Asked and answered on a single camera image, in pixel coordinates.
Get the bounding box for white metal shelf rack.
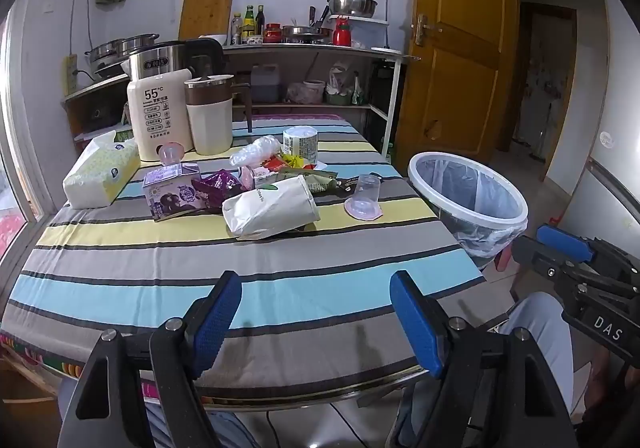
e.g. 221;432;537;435
220;42;421;164

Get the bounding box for person's right forearm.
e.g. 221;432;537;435
580;353;631;429

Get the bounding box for red sauce bottle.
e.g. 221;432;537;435
332;14;352;46

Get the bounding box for dark plastic canister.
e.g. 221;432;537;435
250;63;282;103

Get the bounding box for green basin with food bags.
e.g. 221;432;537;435
325;61;366;106

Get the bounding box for white paper pouch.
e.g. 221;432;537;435
221;175;321;239

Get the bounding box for steel frying pan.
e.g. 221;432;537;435
282;25;333;43

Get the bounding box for red strawberry milk carton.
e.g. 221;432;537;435
239;155;291;191

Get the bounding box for steel pot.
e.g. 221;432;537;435
117;33;161;56
84;39;126;65

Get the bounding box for window frame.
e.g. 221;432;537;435
0;0;56;289

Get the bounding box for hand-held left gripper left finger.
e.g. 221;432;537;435
60;271;243;448

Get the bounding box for white thermal water dispenser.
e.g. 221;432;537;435
126;69;196;162

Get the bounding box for large steel bowl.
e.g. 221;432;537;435
327;0;378;19

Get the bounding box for green snack wrapper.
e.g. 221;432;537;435
277;167;341;194

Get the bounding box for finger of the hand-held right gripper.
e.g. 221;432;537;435
512;235;640;304
536;223;640;281

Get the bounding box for yellow snack wrapper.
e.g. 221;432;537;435
277;153;318;171

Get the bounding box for striped tablecloth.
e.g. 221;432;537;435
0;114;488;404

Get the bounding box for black induction cooker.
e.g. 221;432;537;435
92;61;132;79

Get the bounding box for clear cup with pink lid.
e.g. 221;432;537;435
344;173;383;221
157;142;186;166

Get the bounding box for yellow wooden door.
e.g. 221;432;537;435
395;0;518;164

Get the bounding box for cream jug with brown lid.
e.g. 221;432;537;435
184;74;253;156

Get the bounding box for storage box with pink lid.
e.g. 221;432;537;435
250;113;351;122

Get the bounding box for yellow power strip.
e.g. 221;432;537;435
64;54;79;96

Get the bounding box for grey refrigerator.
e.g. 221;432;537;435
547;155;640;249

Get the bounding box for wooden cutting board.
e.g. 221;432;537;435
178;0;236;43

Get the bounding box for clear box with white lid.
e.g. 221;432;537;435
330;14;390;49

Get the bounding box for purple snack wrapper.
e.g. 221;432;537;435
191;169;248;209

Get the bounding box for person's grey pants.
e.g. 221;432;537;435
57;291;576;448

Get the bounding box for white tub in plastic bag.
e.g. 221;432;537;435
286;80;326;105

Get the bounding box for white yogurt cup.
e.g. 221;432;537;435
282;125;328;169

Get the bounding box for metal door handle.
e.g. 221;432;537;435
414;13;443;48

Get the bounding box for yellow white tissue pack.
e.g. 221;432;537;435
62;131;142;209

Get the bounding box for trash bin with white rim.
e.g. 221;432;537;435
407;151;529;271

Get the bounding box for purple milk carton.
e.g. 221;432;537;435
142;162;208;223

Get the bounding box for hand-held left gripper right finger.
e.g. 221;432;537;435
389;271;581;448

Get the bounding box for wooden side cabinet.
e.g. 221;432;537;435
60;73;133;141

